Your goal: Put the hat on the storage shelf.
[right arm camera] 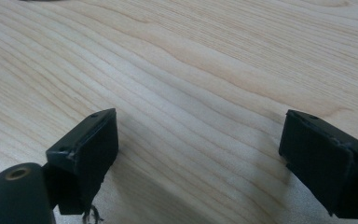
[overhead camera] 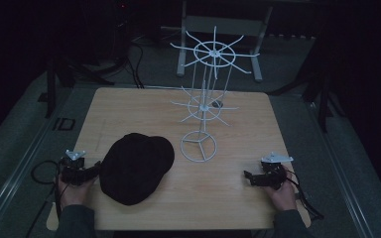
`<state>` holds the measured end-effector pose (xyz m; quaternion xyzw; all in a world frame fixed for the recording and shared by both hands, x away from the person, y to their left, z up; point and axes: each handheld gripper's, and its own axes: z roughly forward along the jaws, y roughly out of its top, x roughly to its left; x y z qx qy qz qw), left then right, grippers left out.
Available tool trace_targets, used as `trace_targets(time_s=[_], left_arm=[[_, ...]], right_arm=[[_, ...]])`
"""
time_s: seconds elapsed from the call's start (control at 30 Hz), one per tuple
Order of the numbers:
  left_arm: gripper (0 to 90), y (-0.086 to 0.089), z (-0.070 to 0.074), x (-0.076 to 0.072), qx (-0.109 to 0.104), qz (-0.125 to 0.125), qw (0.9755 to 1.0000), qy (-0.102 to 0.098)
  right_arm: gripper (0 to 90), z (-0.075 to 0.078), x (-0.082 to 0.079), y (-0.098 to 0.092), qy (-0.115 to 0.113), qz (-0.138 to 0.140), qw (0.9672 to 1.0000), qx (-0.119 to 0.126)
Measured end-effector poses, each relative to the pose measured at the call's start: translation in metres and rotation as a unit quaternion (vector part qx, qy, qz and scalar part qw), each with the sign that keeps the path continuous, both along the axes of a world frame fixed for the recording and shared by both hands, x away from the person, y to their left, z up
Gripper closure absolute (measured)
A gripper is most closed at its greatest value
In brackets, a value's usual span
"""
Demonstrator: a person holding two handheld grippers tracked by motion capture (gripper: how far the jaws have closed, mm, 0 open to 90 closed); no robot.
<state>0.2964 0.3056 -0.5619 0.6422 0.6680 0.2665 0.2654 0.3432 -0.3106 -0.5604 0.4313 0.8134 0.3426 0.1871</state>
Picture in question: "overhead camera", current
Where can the black cap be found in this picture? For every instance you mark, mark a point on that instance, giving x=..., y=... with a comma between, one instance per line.
x=135, y=168

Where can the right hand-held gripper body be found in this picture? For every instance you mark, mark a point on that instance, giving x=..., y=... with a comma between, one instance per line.
x=274, y=172

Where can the grey metal stand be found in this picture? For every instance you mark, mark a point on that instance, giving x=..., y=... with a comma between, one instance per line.
x=221, y=39

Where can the person's right hand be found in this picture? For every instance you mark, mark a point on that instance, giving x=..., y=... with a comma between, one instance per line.
x=282, y=195

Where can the person's left hand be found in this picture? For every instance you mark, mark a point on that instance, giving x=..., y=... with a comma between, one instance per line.
x=73, y=195

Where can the black tripod stand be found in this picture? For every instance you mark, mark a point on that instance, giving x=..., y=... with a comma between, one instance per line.
x=317, y=95
x=66, y=76

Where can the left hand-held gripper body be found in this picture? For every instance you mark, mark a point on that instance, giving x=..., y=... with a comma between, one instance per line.
x=73, y=170

